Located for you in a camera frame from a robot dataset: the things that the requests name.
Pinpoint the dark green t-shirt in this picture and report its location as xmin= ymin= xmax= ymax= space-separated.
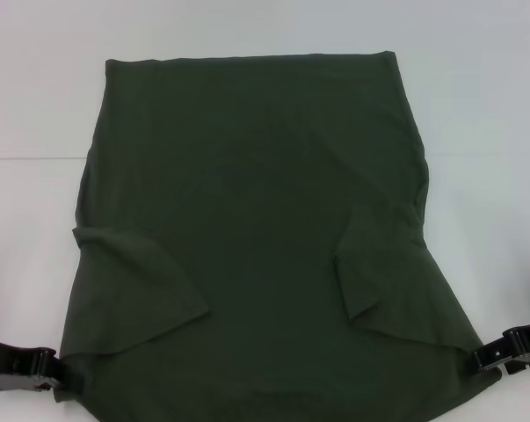
xmin=53 ymin=51 xmax=490 ymax=422

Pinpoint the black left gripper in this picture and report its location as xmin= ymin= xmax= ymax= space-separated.
xmin=0 ymin=336 xmax=89 ymax=394

